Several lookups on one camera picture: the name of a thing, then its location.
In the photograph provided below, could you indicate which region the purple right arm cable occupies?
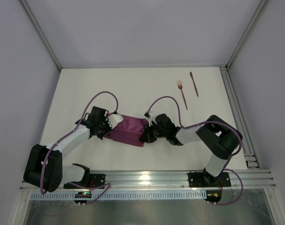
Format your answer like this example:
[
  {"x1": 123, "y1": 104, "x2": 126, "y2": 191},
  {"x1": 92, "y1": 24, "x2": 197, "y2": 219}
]
[{"x1": 146, "y1": 95, "x2": 244, "y2": 207}]

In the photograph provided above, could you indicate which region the purple satin napkin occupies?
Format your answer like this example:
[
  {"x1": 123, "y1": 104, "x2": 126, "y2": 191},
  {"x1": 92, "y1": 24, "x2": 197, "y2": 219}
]
[{"x1": 105, "y1": 115, "x2": 147, "y2": 147}]

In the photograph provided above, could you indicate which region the aluminium left corner post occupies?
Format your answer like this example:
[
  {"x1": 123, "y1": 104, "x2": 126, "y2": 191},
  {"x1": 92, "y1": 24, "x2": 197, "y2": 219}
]
[{"x1": 19, "y1": 0, "x2": 62, "y2": 72}]

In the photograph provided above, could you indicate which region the aluminium corner post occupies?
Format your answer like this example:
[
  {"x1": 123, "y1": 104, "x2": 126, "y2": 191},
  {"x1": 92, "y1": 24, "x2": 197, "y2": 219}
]
[
  {"x1": 19, "y1": 0, "x2": 62, "y2": 72},
  {"x1": 225, "y1": 0, "x2": 270, "y2": 70}
]

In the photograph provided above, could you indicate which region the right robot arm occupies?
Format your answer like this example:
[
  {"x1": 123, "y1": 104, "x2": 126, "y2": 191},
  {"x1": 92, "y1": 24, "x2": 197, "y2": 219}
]
[{"x1": 139, "y1": 113, "x2": 243, "y2": 187}]

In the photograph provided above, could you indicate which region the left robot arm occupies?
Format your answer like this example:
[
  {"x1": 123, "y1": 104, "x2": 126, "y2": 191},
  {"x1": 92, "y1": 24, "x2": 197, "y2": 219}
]
[{"x1": 23, "y1": 106, "x2": 121, "y2": 194}]

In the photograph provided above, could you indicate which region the slotted grey cable duct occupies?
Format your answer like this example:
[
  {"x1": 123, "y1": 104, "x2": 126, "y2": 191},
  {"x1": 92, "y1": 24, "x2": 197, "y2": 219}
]
[{"x1": 31, "y1": 189, "x2": 207, "y2": 201}]

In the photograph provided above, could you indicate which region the copper fork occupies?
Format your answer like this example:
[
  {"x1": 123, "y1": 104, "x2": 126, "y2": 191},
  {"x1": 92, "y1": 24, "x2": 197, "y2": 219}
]
[{"x1": 177, "y1": 80, "x2": 188, "y2": 110}]

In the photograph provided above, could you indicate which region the aluminium right corner post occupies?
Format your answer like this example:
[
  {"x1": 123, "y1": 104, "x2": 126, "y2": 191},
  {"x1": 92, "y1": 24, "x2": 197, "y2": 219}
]
[{"x1": 225, "y1": 0, "x2": 270, "y2": 70}]

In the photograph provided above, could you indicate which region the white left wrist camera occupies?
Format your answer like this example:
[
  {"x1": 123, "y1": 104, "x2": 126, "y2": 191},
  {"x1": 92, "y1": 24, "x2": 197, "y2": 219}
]
[{"x1": 108, "y1": 114, "x2": 123, "y2": 129}]

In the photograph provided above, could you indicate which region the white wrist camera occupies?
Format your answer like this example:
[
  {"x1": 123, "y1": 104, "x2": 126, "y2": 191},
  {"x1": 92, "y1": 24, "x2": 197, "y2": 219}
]
[
  {"x1": 108, "y1": 114, "x2": 123, "y2": 129},
  {"x1": 144, "y1": 110, "x2": 157, "y2": 126}
]

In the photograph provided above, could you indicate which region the aluminium right side rail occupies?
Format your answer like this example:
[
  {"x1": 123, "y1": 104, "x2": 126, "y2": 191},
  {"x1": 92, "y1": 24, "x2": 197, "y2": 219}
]
[{"x1": 220, "y1": 67, "x2": 261, "y2": 170}]

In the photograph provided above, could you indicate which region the aluminium rail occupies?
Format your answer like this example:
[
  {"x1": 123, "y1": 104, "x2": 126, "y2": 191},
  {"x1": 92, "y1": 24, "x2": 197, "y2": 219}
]
[
  {"x1": 220, "y1": 67, "x2": 261, "y2": 170},
  {"x1": 19, "y1": 170, "x2": 278, "y2": 192}
]

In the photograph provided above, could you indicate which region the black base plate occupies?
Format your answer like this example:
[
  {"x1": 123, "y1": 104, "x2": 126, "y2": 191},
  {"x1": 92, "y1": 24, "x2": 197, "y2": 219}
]
[
  {"x1": 187, "y1": 170, "x2": 231, "y2": 188},
  {"x1": 73, "y1": 173, "x2": 106, "y2": 189}
]

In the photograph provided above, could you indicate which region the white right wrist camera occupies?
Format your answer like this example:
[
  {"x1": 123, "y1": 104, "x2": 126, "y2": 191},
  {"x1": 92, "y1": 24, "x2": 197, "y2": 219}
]
[{"x1": 144, "y1": 110, "x2": 157, "y2": 126}]

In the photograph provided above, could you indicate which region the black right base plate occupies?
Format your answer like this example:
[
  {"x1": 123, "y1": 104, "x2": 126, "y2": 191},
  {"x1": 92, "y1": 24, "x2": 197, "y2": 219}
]
[{"x1": 187, "y1": 170, "x2": 231, "y2": 188}]

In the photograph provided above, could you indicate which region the aluminium front rail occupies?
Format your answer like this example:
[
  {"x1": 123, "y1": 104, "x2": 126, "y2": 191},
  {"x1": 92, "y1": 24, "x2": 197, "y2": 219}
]
[{"x1": 19, "y1": 170, "x2": 278, "y2": 192}]

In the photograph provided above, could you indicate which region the copper knife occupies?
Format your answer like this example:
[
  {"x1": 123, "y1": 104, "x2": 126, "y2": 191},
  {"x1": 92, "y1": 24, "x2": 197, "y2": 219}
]
[{"x1": 190, "y1": 72, "x2": 199, "y2": 97}]

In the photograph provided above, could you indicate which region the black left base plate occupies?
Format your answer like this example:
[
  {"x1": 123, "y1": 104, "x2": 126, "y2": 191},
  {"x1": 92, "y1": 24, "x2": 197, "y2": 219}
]
[{"x1": 73, "y1": 173, "x2": 106, "y2": 189}]

